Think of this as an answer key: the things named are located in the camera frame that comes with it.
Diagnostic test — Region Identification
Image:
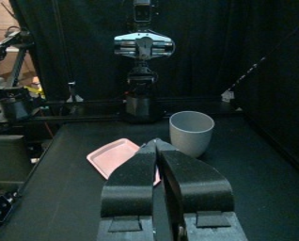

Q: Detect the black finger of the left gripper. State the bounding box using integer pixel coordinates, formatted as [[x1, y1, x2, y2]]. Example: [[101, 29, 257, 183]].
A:
[[135, 37, 146, 60], [143, 37, 155, 60]]

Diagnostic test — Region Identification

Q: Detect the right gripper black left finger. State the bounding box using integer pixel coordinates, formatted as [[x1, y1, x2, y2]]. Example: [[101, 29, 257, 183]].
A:
[[99, 138, 159, 233]]

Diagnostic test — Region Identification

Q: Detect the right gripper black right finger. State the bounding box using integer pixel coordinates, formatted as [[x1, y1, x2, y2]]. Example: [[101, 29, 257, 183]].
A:
[[157, 138, 237, 229]]

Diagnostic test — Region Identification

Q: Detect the pink square plate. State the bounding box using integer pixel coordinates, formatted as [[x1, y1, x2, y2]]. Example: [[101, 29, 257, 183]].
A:
[[86, 137, 162, 186]]

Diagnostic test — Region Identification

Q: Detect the grey plastic cup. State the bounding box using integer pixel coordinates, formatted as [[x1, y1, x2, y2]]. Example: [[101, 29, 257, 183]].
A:
[[169, 110, 217, 159]]

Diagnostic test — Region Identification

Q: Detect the white tag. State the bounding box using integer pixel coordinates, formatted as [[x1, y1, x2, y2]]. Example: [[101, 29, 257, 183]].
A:
[[221, 88, 237, 104]]

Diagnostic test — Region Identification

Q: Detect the yellow object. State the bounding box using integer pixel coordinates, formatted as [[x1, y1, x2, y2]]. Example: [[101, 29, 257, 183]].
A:
[[23, 77, 47, 99]]

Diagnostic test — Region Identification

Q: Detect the black tripod stand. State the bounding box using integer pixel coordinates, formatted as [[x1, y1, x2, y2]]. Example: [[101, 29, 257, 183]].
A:
[[0, 27, 37, 90]]

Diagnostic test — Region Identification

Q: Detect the dark grey box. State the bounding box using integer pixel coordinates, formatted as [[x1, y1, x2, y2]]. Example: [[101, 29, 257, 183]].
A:
[[0, 135, 33, 184]]

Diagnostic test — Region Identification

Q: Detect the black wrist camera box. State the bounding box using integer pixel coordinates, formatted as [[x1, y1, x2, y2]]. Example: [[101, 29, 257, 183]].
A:
[[133, 0, 154, 24]]

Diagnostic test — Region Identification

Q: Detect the black frame bar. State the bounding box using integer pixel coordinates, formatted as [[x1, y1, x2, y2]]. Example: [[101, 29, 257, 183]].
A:
[[29, 98, 245, 124]]

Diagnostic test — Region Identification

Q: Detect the thin striped cable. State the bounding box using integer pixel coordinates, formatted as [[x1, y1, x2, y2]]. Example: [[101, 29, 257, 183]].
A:
[[226, 17, 299, 92]]

